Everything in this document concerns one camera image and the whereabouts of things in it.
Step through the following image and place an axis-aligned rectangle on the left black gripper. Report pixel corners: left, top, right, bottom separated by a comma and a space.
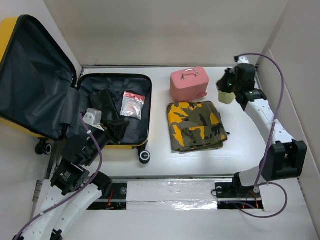
84, 117, 130, 165

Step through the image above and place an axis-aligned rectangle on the pale yellow-green mug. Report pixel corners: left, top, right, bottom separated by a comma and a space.
218, 90, 236, 105

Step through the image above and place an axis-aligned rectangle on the clear plastic bag red label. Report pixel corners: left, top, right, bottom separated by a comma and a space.
120, 91, 146, 120

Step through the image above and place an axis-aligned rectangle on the black pouch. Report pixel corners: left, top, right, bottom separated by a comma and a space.
88, 88, 120, 123

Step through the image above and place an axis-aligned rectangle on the pink cosmetic case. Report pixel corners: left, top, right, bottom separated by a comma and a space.
169, 66, 210, 103

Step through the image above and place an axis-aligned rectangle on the camouflage garment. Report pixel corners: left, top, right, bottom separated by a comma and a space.
166, 101, 228, 153

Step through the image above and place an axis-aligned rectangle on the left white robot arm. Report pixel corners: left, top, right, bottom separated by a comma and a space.
14, 117, 129, 240

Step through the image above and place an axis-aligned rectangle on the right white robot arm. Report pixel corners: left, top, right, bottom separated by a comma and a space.
216, 63, 308, 197

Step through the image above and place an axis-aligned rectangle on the yellow hard-shell suitcase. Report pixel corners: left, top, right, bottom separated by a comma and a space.
0, 15, 152, 164

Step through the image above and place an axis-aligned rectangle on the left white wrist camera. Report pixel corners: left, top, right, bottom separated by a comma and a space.
82, 108, 105, 132

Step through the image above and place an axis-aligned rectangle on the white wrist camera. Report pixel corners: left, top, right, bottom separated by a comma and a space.
82, 108, 105, 132
233, 56, 250, 66

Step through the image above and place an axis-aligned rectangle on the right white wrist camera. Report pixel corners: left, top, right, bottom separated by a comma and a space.
233, 56, 250, 66

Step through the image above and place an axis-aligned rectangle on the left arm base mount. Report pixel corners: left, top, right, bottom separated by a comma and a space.
87, 179, 128, 211

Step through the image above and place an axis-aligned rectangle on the metal rail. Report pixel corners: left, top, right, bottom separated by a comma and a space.
111, 174, 234, 181

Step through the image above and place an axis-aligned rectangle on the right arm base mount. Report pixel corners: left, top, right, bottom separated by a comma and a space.
211, 172, 264, 210

